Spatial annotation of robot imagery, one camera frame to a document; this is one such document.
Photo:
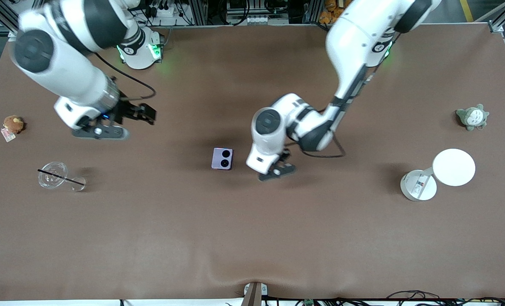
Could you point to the white power strip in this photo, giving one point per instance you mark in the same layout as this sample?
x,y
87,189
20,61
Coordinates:
x,y
163,10

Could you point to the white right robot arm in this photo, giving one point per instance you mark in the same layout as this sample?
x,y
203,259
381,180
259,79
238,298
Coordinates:
x,y
65,72

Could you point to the black drinking straw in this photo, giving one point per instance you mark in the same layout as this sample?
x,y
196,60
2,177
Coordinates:
x,y
61,177

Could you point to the aluminium frame profile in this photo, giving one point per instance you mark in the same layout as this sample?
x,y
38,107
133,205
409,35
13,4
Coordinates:
x,y
1,15
496,25

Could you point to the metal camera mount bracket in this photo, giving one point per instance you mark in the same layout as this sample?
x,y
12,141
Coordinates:
x,y
254,294

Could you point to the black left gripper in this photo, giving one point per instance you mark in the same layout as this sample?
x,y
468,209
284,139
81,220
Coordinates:
x,y
283,157

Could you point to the small printed tag card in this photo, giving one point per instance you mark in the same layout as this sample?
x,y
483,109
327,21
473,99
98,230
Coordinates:
x,y
8,135

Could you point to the purple folding phone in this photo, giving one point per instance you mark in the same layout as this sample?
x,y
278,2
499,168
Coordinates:
x,y
222,158

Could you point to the pile of orange plush toys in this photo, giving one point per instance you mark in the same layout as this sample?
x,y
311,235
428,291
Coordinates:
x,y
331,15

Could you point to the clear plastic cup with lid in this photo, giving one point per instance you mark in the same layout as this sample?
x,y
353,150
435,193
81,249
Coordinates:
x,y
52,176

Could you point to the small green circuit board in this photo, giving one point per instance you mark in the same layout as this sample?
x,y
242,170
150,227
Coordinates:
x,y
308,302

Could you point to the white round desk lamp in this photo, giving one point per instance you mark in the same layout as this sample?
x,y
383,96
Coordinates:
x,y
454,168

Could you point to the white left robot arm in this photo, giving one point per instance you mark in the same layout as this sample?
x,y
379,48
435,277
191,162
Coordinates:
x,y
354,38

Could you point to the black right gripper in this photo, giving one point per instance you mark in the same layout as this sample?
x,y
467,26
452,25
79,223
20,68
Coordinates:
x,y
127,111

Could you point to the brown plush toy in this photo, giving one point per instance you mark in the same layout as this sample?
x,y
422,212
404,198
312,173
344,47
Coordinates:
x,y
13,123

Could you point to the grey totoro plush toy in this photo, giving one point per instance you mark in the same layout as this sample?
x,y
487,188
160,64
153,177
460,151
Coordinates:
x,y
473,117

